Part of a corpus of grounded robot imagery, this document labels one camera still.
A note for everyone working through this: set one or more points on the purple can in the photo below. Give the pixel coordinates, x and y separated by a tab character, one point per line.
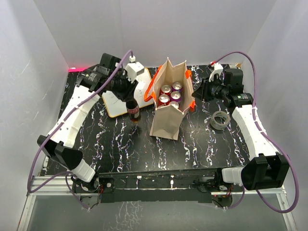
177	86
174	105
175	96

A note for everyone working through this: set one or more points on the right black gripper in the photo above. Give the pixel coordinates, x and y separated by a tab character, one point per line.
202	92

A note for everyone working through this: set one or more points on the red can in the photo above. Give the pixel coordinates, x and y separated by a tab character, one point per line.
165	89
163	100

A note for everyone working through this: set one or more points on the grey tape roll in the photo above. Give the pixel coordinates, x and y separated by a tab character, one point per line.
220	120

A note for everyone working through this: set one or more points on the small whiteboard wooden frame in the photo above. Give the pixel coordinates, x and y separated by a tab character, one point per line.
116	107

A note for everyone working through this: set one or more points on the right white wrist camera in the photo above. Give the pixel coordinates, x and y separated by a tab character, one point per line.
218	68

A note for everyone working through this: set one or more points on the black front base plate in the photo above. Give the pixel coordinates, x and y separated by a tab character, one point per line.
164	186

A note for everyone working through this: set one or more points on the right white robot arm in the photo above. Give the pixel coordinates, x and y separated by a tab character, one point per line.
267	167

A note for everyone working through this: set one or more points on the dark cola glass bottle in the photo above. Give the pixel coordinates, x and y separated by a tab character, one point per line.
133	110

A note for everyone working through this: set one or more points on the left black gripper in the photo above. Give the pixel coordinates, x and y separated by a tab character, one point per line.
128	93

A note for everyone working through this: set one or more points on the beige canvas bag orange handles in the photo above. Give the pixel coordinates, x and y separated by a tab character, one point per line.
167	119

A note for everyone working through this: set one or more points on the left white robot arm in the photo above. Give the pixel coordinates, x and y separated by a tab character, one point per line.
108	75

